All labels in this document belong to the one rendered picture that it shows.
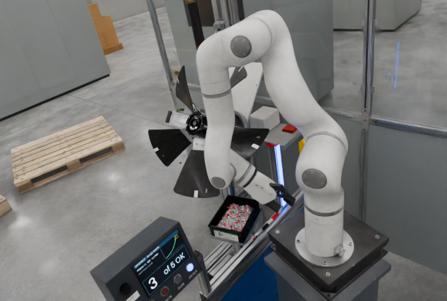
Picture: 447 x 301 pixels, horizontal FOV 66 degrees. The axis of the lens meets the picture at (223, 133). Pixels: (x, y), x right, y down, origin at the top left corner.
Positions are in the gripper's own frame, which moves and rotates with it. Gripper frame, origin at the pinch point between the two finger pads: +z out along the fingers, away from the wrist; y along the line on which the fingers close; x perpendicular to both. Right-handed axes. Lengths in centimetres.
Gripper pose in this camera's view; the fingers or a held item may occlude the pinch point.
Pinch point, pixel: (284, 204)
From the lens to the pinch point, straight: 122.5
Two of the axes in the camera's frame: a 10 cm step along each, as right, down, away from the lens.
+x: 4.6, -6.8, 5.7
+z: 7.9, 6.1, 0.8
